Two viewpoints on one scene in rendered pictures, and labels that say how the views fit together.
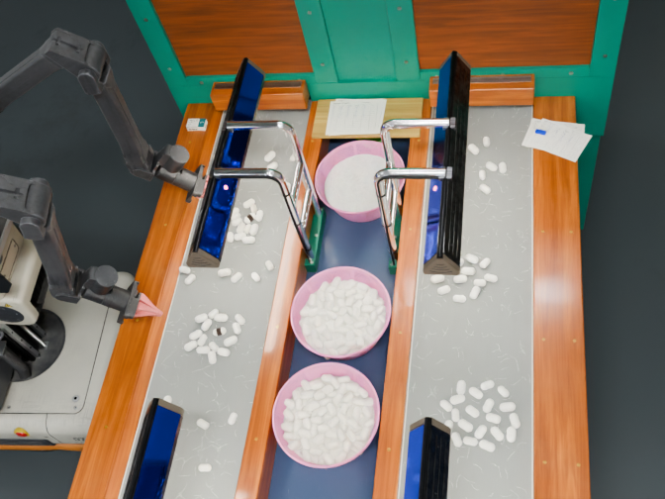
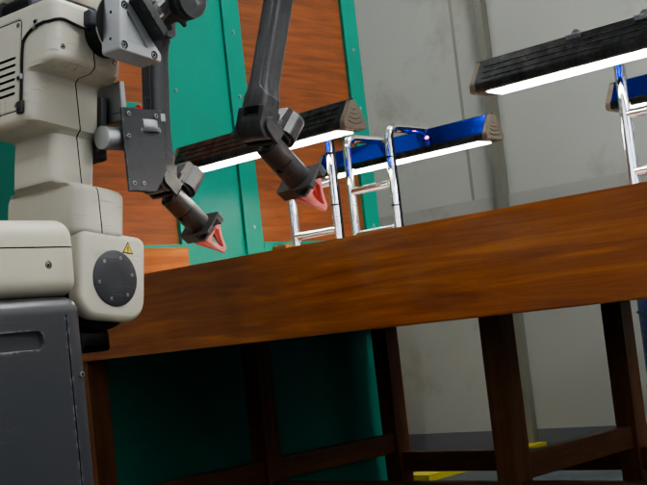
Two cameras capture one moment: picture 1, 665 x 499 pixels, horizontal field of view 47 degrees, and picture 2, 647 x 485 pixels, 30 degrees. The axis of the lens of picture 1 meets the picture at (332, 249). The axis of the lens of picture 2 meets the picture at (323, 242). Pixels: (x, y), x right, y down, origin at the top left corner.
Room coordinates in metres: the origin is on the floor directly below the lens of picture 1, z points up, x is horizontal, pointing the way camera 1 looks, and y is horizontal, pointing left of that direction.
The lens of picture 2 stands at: (0.24, 2.93, 0.58)
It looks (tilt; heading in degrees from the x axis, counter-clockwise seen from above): 4 degrees up; 289
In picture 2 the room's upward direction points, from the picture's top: 6 degrees counter-clockwise
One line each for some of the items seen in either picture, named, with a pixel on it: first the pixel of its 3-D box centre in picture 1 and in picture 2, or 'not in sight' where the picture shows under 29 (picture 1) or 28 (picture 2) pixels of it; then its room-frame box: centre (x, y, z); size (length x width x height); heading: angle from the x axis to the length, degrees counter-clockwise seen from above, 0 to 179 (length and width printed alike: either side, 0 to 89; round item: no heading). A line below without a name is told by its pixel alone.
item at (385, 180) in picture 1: (420, 199); (393, 210); (1.14, -0.26, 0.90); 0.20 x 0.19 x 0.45; 157
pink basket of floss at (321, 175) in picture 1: (361, 185); not in sight; (1.38, -0.14, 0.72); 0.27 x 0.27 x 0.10
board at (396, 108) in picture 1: (367, 118); not in sight; (1.58, -0.23, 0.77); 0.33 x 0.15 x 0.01; 67
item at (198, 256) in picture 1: (226, 155); (260, 139); (1.33, 0.18, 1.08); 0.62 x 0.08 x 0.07; 157
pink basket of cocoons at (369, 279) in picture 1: (342, 318); not in sight; (0.97, 0.03, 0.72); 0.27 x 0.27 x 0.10
